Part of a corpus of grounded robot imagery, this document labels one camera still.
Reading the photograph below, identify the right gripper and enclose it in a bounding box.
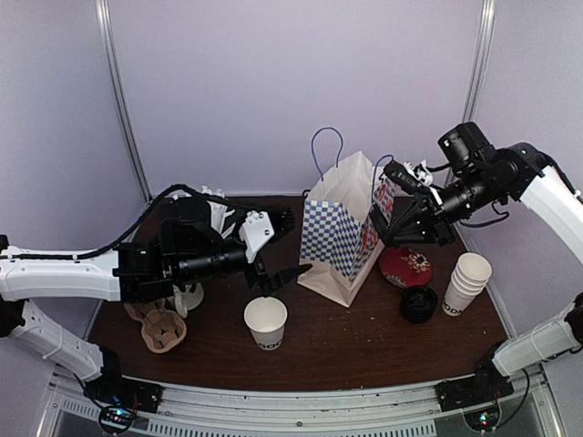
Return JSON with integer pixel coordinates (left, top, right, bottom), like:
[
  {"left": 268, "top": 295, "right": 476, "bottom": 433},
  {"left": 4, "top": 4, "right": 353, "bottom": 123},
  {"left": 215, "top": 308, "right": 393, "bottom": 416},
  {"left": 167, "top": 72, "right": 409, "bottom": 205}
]
[{"left": 385, "top": 166, "right": 504, "bottom": 247}]

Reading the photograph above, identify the blue checkered paper bag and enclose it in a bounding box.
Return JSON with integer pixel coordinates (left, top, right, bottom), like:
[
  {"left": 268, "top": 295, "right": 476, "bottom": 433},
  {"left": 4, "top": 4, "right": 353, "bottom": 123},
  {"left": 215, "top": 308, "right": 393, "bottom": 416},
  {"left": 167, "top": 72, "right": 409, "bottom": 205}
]
[{"left": 298, "top": 151, "right": 396, "bottom": 308}]

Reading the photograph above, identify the white paper coffee cup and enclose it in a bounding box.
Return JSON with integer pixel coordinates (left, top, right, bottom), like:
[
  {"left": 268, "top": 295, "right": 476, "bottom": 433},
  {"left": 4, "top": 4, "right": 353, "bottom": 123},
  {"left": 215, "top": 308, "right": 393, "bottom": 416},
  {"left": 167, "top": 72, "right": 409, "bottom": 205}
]
[{"left": 243, "top": 297, "right": 288, "bottom": 351}]

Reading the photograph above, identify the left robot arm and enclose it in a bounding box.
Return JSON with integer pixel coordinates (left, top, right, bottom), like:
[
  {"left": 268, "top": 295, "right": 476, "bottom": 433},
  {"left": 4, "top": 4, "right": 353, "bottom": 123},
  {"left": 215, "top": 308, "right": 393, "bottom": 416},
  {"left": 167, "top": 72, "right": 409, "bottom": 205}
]
[{"left": 1, "top": 184, "right": 311, "bottom": 404}]

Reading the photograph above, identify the red floral plate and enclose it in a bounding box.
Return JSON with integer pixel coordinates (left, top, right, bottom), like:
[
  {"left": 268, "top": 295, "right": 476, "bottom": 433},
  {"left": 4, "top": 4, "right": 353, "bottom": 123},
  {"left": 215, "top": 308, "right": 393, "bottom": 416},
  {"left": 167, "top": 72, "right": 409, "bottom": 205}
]
[{"left": 379, "top": 247, "right": 433, "bottom": 289}]

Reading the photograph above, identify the paper cup holding straws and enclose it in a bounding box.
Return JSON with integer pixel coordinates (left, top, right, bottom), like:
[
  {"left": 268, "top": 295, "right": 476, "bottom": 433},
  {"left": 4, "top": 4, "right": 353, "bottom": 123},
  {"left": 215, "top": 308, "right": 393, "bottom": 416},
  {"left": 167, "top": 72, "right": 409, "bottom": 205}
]
[{"left": 201, "top": 186, "right": 235, "bottom": 239}]

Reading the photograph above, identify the stack of black lids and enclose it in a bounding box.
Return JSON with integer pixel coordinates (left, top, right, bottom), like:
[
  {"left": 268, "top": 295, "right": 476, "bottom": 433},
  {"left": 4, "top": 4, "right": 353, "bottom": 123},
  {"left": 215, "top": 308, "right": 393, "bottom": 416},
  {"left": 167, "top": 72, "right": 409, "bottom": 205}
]
[{"left": 399, "top": 286, "right": 438, "bottom": 324}]

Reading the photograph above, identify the cream ceramic mug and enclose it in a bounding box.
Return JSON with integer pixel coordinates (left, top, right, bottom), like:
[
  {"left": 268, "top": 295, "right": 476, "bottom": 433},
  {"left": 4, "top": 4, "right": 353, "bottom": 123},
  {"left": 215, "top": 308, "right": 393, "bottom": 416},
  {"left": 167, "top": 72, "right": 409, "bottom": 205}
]
[{"left": 174, "top": 283, "right": 204, "bottom": 319}]

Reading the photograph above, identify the stack of paper cups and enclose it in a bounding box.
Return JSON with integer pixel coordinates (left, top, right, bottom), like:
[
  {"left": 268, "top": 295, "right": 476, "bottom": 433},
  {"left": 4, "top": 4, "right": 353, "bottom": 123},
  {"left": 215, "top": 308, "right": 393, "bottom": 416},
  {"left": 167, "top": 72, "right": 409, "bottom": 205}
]
[{"left": 442, "top": 252, "right": 492, "bottom": 317}]

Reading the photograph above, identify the cardboard cup carrier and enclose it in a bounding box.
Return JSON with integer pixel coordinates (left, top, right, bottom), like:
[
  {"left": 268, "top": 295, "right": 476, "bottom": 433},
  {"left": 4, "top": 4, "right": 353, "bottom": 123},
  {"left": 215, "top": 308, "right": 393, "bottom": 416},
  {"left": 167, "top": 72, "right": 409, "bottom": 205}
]
[{"left": 124, "top": 299, "right": 187, "bottom": 354}]

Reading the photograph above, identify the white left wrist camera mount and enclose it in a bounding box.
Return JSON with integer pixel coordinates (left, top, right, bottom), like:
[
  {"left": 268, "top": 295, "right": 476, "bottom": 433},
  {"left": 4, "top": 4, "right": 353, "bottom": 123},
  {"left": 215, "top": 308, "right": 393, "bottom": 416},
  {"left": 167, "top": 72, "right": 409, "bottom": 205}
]
[{"left": 239, "top": 210, "right": 275, "bottom": 264}]

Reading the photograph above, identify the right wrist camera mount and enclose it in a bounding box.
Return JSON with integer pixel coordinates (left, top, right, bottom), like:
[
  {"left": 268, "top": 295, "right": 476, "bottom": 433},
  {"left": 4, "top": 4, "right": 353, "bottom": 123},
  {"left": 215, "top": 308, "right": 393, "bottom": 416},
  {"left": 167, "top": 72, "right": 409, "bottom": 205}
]
[{"left": 403, "top": 160, "right": 443, "bottom": 205}]

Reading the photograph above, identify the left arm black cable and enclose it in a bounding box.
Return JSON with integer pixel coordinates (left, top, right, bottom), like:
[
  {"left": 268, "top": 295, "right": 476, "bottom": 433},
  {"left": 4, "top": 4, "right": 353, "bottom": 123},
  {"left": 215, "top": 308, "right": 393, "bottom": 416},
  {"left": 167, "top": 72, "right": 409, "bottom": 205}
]
[{"left": 67, "top": 183, "right": 229, "bottom": 263}]

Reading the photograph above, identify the aluminium front rail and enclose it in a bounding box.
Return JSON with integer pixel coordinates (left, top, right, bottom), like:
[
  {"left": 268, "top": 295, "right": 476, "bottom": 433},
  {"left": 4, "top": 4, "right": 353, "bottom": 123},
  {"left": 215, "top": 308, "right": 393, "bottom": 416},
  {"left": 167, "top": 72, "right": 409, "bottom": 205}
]
[{"left": 36, "top": 359, "right": 566, "bottom": 437}]

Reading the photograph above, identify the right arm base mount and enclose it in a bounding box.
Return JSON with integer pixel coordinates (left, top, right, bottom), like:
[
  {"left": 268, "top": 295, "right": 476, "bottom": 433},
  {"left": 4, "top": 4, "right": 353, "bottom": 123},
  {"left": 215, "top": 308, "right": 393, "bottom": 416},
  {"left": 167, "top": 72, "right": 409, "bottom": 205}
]
[{"left": 435, "top": 374, "right": 514, "bottom": 412}]

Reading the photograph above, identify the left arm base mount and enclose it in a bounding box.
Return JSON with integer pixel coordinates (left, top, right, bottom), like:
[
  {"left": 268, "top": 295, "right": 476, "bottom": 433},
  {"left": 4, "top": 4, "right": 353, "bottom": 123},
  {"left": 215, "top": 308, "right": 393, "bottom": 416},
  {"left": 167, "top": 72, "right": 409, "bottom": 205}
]
[{"left": 83, "top": 377, "right": 163, "bottom": 413}]

